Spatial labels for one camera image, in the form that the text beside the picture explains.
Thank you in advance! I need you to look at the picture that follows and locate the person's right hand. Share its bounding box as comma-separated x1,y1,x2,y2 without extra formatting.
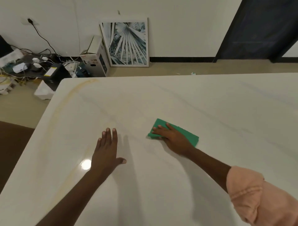
151,123,195,156

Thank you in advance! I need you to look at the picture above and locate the person's left hand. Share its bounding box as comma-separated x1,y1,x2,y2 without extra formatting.
90,128,127,175

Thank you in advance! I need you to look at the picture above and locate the green cleaning cloth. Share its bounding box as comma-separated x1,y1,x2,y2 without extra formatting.
148,118,200,148

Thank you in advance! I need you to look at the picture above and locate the person's right forearm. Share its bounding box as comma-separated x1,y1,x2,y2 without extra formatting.
185,147,232,194

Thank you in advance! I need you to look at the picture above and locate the person's left forearm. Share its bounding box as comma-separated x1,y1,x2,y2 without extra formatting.
35,170,111,226

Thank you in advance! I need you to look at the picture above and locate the black baseboard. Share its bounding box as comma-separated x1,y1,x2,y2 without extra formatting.
150,57,215,63

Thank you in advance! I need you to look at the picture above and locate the white foam block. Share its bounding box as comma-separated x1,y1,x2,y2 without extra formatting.
34,80,56,100

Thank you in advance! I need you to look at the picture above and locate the white cardboard box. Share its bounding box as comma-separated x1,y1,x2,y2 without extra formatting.
80,35,110,77

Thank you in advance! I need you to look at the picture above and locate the white power strip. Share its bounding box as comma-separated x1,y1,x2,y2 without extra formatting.
63,61,80,78

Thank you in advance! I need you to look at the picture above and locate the black device with yellow label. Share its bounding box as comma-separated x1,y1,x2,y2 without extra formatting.
42,63,72,92

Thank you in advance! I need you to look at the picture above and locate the framed palm leaf picture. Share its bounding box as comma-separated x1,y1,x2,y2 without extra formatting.
100,17,150,68

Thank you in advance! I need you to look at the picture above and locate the white router box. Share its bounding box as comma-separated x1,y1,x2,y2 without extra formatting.
12,63,28,73

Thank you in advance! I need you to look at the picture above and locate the pink shirt sleeve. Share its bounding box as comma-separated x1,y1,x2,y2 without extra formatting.
226,165,298,226

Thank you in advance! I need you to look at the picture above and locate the white plastic bag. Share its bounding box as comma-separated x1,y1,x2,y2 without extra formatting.
0,49,25,68

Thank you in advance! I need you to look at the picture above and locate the dark door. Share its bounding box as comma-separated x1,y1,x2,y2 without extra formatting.
213,0,298,63

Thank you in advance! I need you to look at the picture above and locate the tangle of white cables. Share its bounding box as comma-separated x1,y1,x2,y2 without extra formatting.
0,48,63,86

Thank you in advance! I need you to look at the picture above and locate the black power cable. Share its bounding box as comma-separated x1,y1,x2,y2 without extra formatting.
28,19,61,57

